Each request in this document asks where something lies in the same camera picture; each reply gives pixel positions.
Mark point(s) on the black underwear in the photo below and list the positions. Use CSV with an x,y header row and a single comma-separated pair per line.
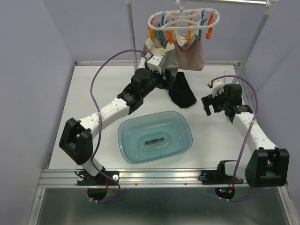
x,y
181,93

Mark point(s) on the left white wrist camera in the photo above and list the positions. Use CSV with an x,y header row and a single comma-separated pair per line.
x,y
154,63

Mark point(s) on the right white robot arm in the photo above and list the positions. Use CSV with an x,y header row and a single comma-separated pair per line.
x,y
268,165

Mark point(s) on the teal plastic basin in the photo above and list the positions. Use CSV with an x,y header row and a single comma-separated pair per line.
x,y
154,136

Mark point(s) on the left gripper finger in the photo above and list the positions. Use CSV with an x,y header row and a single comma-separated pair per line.
x,y
170,75
168,85

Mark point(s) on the pink underwear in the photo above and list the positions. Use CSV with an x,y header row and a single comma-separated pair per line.
x,y
189,54

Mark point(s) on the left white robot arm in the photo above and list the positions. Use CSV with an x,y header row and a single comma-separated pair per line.
x,y
77,136

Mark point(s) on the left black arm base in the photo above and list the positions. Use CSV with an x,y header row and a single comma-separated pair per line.
x,y
100,188

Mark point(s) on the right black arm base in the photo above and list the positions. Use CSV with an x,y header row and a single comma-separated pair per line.
x,y
217,177

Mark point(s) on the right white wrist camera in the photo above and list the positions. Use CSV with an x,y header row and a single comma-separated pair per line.
x,y
217,87

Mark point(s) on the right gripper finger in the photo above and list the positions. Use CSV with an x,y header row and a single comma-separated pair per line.
x,y
207,102
218,99

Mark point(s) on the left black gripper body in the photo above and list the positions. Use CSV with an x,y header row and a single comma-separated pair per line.
x,y
167,79

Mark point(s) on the aluminium mounting rail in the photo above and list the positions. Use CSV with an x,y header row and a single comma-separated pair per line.
x,y
129,178

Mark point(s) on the white drying rack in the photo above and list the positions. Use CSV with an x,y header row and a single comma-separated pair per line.
x,y
268,4

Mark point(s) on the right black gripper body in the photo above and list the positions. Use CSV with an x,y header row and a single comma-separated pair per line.
x,y
211,102

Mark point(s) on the grey underwear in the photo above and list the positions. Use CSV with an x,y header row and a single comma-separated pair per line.
x,y
153,46

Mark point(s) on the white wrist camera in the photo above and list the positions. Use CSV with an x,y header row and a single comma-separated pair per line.
x,y
217,87
154,63

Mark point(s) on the white clip hanger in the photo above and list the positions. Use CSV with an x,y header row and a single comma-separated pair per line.
x,y
193,21

